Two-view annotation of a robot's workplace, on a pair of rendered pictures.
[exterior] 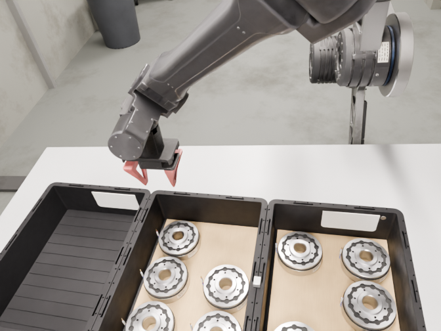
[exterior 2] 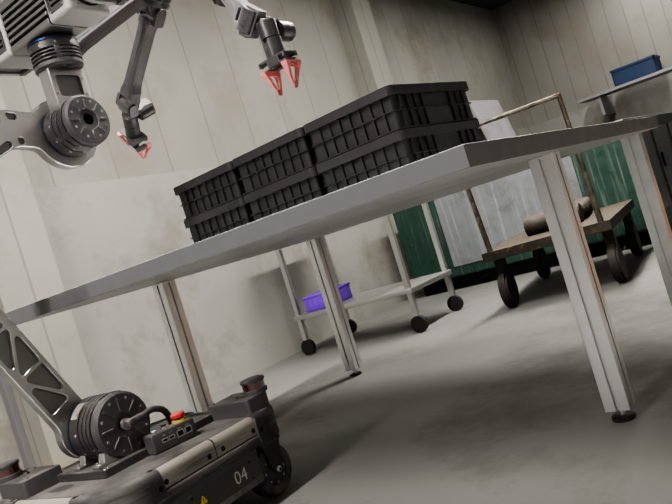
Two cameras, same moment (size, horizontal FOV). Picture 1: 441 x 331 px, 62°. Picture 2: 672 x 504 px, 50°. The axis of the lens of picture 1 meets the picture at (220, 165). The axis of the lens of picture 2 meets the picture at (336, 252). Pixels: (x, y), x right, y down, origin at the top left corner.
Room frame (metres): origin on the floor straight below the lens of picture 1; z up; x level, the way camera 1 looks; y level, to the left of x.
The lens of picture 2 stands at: (2.39, 0.95, 0.60)
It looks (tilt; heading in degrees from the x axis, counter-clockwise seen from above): 1 degrees down; 204
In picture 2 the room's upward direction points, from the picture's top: 17 degrees counter-clockwise
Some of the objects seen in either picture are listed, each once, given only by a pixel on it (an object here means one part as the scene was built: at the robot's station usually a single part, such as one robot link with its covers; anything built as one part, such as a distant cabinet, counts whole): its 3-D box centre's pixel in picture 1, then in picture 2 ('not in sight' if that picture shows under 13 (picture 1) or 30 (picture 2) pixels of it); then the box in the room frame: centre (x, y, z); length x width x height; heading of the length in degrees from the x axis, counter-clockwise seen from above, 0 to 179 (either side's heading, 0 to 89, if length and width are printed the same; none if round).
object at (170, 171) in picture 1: (164, 168); (278, 78); (0.55, 0.11, 1.10); 0.07 x 0.07 x 0.09; 74
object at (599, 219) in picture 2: not in sight; (553, 198); (-1.79, 0.46, 0.49); 1.23 x 0.72 x 0.97; 178
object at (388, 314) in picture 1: (369, 304); not in sight; (0.32, -0.26, 0.86); 0.10 x 0.10 x 0.01
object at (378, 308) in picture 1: (369, 303); not in sight; (0.32, -0.26, 0.86); 0.05 x 0.05 x 0.01
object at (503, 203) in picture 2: not in sight; (554, 200); (-3.73, 0.24, 0.41); 2.05 x 1.88 x 0.83; 168
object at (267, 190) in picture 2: not in sight; (326, 193); (0.43, 0.10, 0.76); 0.40 x 0.30 x 0.12; 163
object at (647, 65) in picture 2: not in sight; (637, 71); (-6.49, 1.17, 1.45); 0.48 x 0.36 x 0.19; 78
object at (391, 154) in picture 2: not in sight; (405, 162); (0.52, 0.38, 0.76); 0.40 x 0.30 x 0.12; 163
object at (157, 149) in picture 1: (147, 140); (275, 51); (0.56, 0.13, 1.17); 0.10 x 0.07 x 0.07; 74
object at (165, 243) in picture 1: (178, 237); not in sight; (0.56, 0.13, 0.86); 0.10 x 0.10 x 0.01
